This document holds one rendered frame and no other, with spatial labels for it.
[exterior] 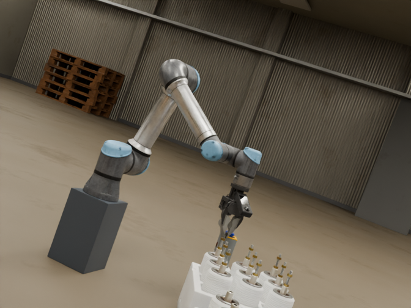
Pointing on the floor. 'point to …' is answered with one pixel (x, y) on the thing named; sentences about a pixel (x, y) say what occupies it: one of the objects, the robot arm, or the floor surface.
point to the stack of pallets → (65, 91)
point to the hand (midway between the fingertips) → (225, 234)
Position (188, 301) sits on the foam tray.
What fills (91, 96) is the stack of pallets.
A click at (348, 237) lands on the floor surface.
